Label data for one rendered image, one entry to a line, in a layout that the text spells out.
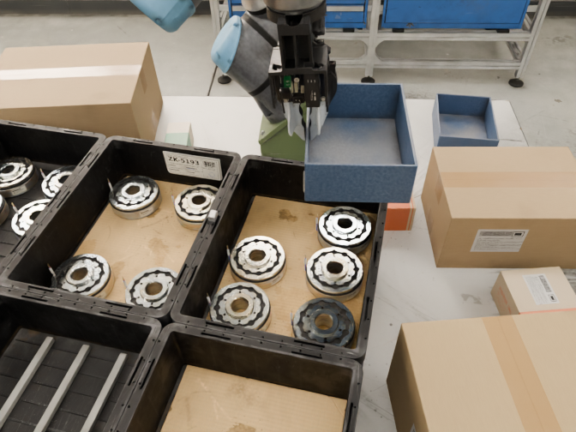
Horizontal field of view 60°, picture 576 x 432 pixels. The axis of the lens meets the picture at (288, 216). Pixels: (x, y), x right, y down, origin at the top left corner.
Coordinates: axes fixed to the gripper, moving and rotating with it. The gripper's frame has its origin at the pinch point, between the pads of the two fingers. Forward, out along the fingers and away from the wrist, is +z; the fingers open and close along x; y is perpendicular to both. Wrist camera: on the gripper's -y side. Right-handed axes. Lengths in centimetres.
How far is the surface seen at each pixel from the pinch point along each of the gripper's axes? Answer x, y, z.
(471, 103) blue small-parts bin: 41, -65, 41
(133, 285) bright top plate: -31.8, 11.3, 24.5
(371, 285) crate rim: 9.5, 13.8, 20.4
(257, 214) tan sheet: -12.7, -9.9, 28.7
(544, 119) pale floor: 107, -164, 120
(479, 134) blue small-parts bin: 42, -56, 45
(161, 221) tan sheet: -32.2, -6.9, 27.3
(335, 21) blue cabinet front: 0, -196, 76
